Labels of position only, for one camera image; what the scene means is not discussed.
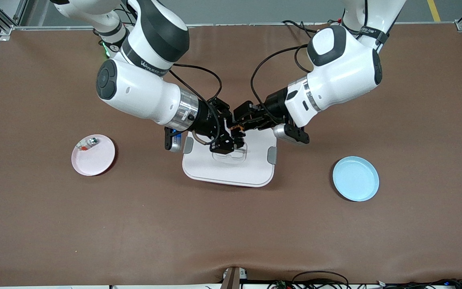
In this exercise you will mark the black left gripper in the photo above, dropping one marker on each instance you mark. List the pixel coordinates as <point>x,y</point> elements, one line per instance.
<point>274,104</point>

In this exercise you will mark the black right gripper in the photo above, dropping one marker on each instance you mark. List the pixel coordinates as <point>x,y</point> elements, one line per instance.
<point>205,119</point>

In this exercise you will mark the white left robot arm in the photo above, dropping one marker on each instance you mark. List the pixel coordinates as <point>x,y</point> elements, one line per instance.
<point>347,68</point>

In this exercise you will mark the pink box with white lid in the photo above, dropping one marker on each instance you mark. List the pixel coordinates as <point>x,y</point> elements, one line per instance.
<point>231,172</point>

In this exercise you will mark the light blue round plate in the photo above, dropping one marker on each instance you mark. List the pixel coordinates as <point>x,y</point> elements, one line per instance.
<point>355,178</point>

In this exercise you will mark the pink round plate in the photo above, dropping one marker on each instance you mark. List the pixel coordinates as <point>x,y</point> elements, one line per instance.
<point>94,162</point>

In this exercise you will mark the grey table edge bracket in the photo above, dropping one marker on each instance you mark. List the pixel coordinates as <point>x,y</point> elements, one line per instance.
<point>233,279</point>

